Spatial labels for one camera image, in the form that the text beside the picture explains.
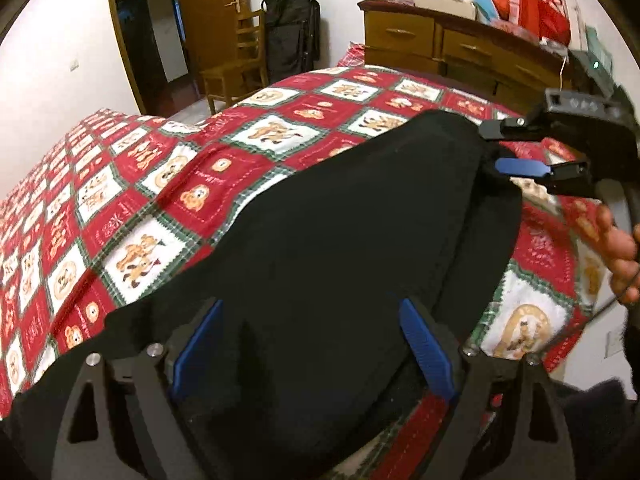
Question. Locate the person's right hand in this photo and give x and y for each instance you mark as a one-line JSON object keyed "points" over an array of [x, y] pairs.
{"points": [[621, 257]]}

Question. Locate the wooden chair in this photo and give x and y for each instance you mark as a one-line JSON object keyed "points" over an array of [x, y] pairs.
{"points": [[236, 80]]}

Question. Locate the red gift bag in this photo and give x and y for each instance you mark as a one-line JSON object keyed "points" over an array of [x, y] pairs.
{"points": [[553, 21]]}

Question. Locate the brown wooden door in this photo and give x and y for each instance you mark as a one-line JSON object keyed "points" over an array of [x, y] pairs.
{"points": [[209, 26]]}

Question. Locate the red patchwork bear bedspread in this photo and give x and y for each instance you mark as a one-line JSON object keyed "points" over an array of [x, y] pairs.
{"points": [[122, 203]]}

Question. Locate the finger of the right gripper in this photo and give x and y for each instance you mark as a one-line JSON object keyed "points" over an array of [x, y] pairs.
{"points": [[537, 170], [532, 128]]}

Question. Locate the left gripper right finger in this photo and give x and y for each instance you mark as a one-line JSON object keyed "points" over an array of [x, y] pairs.
{"points": [[502, 418]]}

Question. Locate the black pants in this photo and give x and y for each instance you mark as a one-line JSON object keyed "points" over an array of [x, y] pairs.
{"points": [[310, 362]]}

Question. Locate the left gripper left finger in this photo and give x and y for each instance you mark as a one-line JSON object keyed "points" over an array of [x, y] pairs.
{"points": [[120, 420]]}

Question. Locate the black luggage bag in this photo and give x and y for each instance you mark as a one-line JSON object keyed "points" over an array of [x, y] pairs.
{"points": [[292, 37]]}

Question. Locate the wooden dresser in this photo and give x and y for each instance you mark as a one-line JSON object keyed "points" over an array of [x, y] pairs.
{"points": [[481, 59]]}

